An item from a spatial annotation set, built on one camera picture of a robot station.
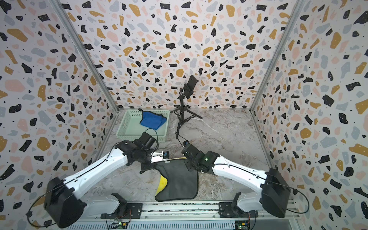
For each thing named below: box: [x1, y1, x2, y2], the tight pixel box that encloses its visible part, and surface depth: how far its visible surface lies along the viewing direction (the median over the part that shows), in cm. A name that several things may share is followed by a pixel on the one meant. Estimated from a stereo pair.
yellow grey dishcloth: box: [155, 157, 199, 202], surface depth 83 cm
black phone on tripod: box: [183, 74, 199, 100], surface depth 90 cm
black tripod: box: [169, 88, 203, 139], surface depth 106 cm
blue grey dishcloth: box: [138, 108, 168, 130], surface depth 113 cm
